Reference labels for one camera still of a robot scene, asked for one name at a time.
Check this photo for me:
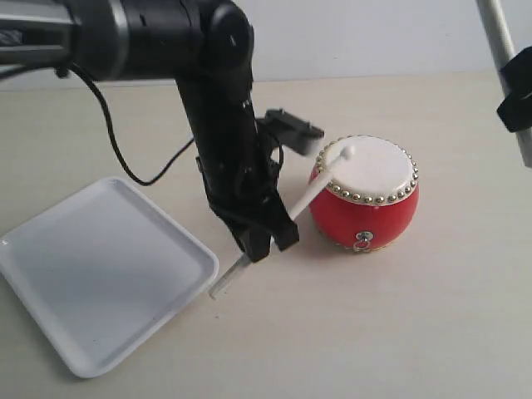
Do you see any white plastic tray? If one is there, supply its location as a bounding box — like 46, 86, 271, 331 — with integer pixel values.
1, 177, 219, 378

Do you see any white drumstick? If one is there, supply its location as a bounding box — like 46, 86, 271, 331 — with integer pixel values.
208, 145, 356, 300
476, 1, 531, 168

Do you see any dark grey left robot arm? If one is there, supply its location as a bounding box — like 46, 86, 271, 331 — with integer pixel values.
1, 1, 299, 262

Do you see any small red drum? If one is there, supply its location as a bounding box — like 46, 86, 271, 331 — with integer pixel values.
309, 135, 420, 253

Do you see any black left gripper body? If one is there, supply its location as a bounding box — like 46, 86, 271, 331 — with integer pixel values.
195, 111, 287, 233

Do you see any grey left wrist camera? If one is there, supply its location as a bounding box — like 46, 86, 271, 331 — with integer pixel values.
256, 109, 325, 156

